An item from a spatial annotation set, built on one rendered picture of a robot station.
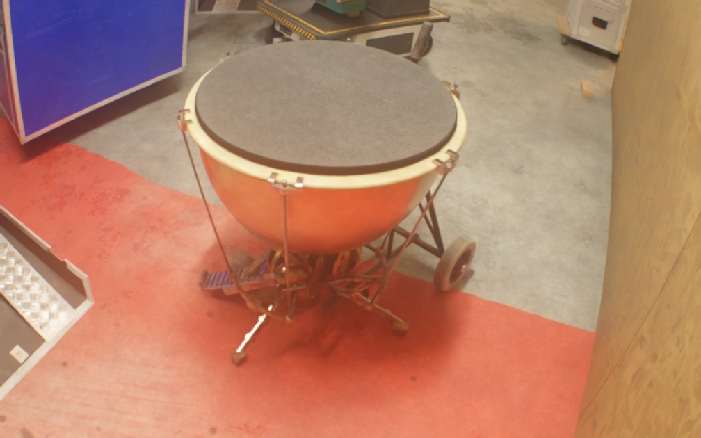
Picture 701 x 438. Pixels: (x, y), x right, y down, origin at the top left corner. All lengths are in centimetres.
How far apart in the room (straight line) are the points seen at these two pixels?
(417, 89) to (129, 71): 168
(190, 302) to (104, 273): 38
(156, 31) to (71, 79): 51
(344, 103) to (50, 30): 159
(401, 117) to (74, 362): 129
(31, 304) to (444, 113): 152
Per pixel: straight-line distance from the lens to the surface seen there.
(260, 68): 171
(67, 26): 273
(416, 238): 227
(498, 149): 308
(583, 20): 469
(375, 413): 188
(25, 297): 220
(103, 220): 250
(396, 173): 138
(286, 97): 156
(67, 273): 220
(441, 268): 214
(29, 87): 275
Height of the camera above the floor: 156
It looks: 38 degrees down
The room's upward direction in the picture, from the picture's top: 9 degrees clockwise
